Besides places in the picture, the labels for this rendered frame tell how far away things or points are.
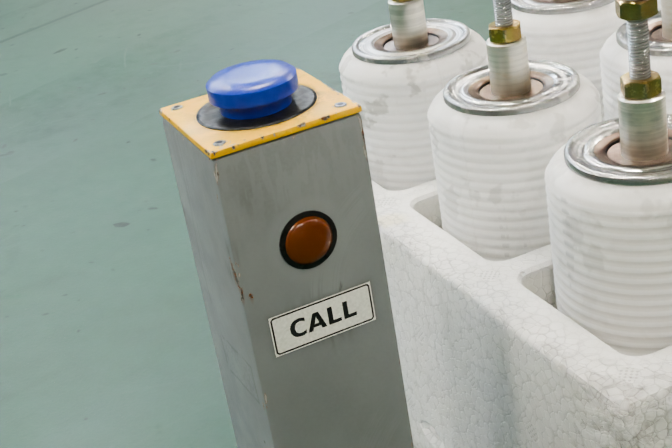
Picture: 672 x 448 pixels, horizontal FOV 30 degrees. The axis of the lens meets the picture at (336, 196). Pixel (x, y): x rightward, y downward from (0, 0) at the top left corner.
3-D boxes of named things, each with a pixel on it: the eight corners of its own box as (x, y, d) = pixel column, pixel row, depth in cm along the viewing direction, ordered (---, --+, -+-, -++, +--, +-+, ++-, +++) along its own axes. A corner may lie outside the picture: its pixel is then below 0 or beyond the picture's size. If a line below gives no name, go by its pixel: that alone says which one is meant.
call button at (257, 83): (317, 115, 54) (310, 71, 53) (232, 142, 53) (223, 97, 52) (282, 92, 58) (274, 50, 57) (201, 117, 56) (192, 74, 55)
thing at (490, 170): (626, 404, 72) (605, 113, 65) (459, 414, 74) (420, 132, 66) (612, 317, 81) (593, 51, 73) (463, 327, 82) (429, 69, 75)
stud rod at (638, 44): (656, 120, 59) (648, -35, 56) (650, 129, 58) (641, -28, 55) (635, 119, 60) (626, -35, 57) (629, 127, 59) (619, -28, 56)
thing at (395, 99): (542, 290, 85) (517, 37, 78) (423, 342, 81) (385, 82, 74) (463, 243, 93) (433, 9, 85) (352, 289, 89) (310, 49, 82)
